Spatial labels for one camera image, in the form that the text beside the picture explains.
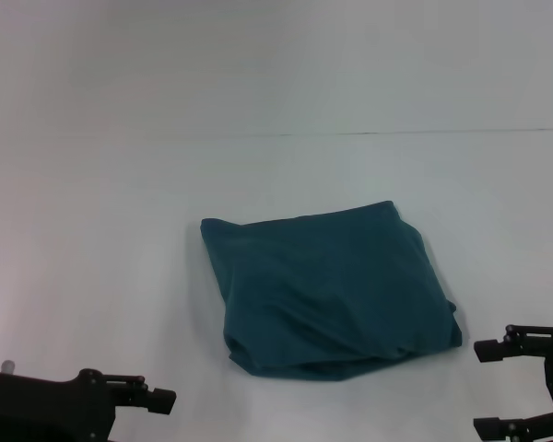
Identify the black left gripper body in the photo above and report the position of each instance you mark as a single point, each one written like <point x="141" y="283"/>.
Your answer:
<point x="41" y="407"/>

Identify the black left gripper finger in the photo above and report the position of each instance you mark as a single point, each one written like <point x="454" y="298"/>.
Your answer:
<point x="152" y="398"/>

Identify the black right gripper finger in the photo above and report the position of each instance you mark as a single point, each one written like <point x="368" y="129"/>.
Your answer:
<point x="497" y="349"/>
<point x="502" y="428"/>

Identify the teal blue shirt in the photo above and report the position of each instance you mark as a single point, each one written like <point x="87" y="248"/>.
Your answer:
<point x="327" y="294"/>

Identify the left wrist silver knob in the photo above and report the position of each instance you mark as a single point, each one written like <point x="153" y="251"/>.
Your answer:
<point x="7" y="366"/>

